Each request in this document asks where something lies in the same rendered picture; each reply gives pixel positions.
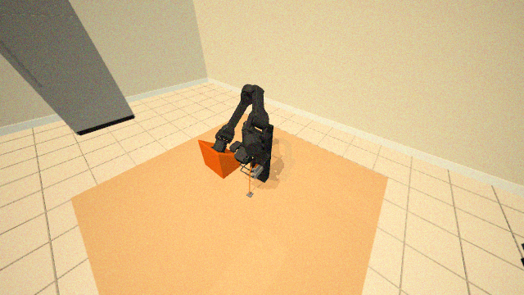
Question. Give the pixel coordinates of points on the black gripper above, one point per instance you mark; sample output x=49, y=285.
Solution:
x=261, y=159

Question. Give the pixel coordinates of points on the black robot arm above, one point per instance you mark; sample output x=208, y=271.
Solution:
x=258, y=117

